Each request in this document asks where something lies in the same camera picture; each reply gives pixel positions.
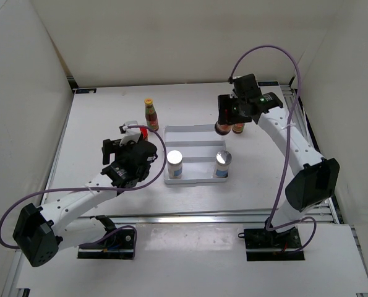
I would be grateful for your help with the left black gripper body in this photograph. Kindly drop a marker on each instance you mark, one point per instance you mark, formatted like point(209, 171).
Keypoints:
point(122, 152)

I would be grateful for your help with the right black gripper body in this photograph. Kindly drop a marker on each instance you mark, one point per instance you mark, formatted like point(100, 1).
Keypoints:
point(242, 101)

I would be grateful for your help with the red-lid chili jar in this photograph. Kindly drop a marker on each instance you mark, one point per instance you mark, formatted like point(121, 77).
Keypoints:
point(144, 133)
point(222, 129)

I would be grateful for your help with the yellow-cap sauce bottle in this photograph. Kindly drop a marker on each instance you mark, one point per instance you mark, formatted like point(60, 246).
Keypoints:
point(151, 115)
point(238, 128)

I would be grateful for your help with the silver-cap spice shaker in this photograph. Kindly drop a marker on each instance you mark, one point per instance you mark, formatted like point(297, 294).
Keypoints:
point(174, 162)
point(222, 162)

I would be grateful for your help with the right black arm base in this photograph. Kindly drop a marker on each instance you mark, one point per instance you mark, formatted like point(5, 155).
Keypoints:
point(264, 246)

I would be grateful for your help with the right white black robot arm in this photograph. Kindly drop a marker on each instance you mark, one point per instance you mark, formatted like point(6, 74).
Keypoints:
point(315, 176)

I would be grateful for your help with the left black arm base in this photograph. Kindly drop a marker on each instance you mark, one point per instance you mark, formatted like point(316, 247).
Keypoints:
point(119, 243)

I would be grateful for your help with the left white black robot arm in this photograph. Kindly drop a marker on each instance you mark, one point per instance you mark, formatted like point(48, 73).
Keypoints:
point(41, 232)

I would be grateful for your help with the right black table label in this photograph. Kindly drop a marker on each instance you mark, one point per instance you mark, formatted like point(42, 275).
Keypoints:
point(267, 83)

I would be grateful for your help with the black table label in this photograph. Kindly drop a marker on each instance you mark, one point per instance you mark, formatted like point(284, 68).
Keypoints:
point(85, 90)
point(267, 83)

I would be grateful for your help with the white tiered organizer tray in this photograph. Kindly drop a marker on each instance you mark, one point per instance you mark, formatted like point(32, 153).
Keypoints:
point(199, 145)

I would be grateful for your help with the left black table label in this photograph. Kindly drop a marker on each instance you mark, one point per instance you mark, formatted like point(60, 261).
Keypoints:
point(85, 90)

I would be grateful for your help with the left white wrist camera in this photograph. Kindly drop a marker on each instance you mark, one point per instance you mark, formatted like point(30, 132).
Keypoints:
point(130, 133)

